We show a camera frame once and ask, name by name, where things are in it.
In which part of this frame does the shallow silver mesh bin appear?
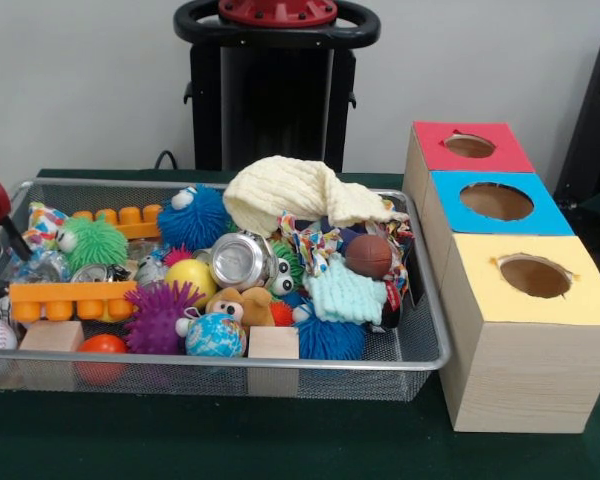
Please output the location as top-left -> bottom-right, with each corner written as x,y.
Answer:
0,178 -> 452,403

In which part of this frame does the purple spiky ball with eyes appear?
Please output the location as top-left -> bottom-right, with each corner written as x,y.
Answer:
123,279 -> 206,356

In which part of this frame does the red orange ball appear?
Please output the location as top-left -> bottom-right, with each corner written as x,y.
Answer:
77,333 -> 129,386

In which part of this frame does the black looped cable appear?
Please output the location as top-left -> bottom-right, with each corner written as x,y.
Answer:
153,149 -> 180,171

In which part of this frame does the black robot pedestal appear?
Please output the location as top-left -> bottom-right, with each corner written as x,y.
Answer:
173,0 -> 381,174

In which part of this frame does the orange toy building brick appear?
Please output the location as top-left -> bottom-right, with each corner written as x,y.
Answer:
8,281 -> 137,323

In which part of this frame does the blue white patterned ball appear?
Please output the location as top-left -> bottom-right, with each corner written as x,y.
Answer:
184,312 -> 248,358

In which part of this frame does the green spiky ball with eyes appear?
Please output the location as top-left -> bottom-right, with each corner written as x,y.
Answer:
57,214 -> 130,275

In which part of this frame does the smooth yellow ball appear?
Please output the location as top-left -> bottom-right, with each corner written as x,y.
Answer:
163,258 -> 218,307

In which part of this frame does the wooden box with three holes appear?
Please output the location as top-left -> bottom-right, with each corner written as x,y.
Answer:
402,121 -> 600,434

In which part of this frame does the blue spiky rubber ball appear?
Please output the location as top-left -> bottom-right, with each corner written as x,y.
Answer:
157,183 -> 230,251

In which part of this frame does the brown toy football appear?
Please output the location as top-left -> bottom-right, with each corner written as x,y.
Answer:
344,234 -> 393,280

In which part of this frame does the black upright panel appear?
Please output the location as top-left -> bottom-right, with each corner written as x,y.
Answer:
553,32 -> 600,201

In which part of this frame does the dark green table cloth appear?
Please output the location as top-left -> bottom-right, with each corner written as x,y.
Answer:
0,168 -> 600,480

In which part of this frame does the cream knitted cloth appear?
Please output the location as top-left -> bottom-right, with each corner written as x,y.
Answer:
222,155 -> 411,237

